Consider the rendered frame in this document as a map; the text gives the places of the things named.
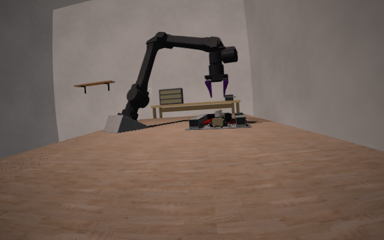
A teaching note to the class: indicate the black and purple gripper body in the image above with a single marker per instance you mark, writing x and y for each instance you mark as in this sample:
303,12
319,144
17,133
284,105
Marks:
216,73

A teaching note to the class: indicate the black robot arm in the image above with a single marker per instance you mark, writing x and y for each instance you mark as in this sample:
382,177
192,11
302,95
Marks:
137,96

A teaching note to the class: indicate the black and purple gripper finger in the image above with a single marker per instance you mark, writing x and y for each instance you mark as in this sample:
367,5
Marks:
208,84
225,83

